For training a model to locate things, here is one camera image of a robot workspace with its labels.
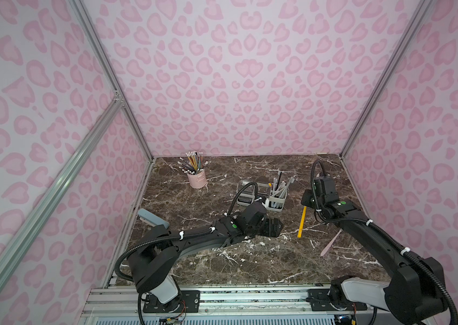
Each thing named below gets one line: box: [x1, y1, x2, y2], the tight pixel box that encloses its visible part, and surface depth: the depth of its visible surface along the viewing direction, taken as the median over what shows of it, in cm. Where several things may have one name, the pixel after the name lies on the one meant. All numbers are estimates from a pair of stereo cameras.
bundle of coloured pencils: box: [176, 150, 209, 175], surface depth 103 cm
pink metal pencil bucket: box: [186, 169, 207, 189], surface depth 103 cm
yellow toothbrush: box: [297, 205, 307, 239], surface depth 83 cm
